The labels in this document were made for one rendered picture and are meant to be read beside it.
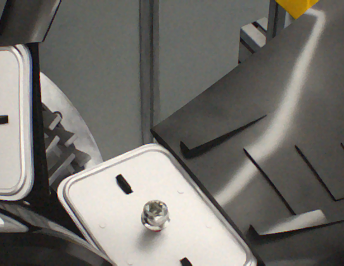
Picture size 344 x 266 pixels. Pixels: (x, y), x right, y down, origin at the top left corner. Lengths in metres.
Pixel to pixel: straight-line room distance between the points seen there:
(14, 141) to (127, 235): 0.08
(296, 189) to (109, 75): 1.07
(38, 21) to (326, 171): 0.17
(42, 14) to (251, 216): 0.14
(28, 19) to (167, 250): 0.13
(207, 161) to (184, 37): 1.11
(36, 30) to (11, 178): 0.06
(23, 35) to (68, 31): 1.00
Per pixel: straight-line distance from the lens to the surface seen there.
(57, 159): 0.45
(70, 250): 0.28
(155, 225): 0.36
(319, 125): 0.42
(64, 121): 0.53
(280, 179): 0.39
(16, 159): 0.31
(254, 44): 0.92
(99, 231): 0.36
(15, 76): 0.31
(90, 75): 1.41
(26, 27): 0.30
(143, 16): 1.37
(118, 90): 1.48
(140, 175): 0.38
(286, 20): 0.85
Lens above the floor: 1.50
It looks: 51 degrees down
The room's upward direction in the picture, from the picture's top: 1 degrees clockwise
